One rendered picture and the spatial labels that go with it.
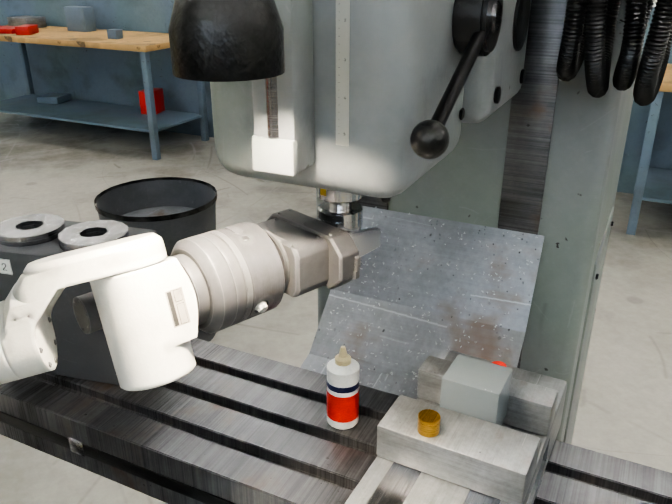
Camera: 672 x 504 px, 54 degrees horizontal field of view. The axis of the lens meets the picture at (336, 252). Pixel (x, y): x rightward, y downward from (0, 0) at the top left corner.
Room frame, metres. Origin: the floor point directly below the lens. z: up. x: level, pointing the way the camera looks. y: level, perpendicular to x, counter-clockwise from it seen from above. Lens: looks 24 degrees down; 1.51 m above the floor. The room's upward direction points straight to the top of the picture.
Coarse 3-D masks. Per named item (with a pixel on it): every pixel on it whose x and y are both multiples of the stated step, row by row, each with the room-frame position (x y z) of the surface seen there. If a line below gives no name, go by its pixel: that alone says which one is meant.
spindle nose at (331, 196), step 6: (318, 192) 0.64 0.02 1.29; (330, 192) 0.62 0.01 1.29; (336, 192) 0.62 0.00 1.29; (342, 192) 0.62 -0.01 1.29; (324, 198) 0.63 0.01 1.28; (330, 198) 0.62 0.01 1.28; (336, 198) 0.62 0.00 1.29; (342, 198) 0.62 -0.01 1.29; (348, 198) 0.62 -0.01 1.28; (354, 198) 0.63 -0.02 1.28; (360, 198) 0.63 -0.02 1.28
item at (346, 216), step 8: (320, 208) 0.64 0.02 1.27; (328, 208) 0.64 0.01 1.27; (352, 208) 0.64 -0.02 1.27; (360, 208) 0.64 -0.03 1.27; (320, 216) 0.63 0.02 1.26; (328, 216) 0.63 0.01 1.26; (336, 216) 0.62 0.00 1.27; (344, 216) 0.62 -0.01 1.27; (352, 216) 0.63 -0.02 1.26; (360, 216) 0.64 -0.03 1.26
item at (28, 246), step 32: (0, 224) 0.85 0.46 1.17; (32, 224) 0.87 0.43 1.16; (64, 224) 0.87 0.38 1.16; (96, 224) 0.85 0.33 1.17; (0, 256) 0.79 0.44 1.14; (32, 256) 0.78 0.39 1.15; (0, 288) 0.80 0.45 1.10; (64, 320) 0.77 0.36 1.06; (64, 352) 0.77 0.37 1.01; (96, 352) 0.76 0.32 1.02
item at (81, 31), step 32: (0, 32) 5.90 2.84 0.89; (32, 32) 5.84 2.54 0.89; (64, 32) 5.98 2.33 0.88; (96, 32) 5.98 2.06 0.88; (128, 32) 5.98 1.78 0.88; (32, 96) 6.52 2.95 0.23; (64, 96) 6.25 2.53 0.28; (160, 96) 5.81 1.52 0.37; (128, 128) 5.26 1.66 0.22; (160, 128) 5.23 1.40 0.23; (640, 160) 3.60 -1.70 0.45; (640, 192) 3.59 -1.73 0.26
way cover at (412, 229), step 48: (384, 240) 0.99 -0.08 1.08; (432, 240) 0.96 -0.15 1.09; (480, 240) 0.94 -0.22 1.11; (528, 240) 0.91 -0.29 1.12; (336, 288) 0.98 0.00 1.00; (432, 288) 0.93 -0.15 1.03; (480, 288) 0.90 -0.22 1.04; (528, 288) 0.88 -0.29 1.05; (336, 336) 0.92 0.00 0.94; (384, 336) 0.90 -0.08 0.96; (432, 336) 0.88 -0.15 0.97; (480, 336) 0.86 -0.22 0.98; (384, 384) 0.84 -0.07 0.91
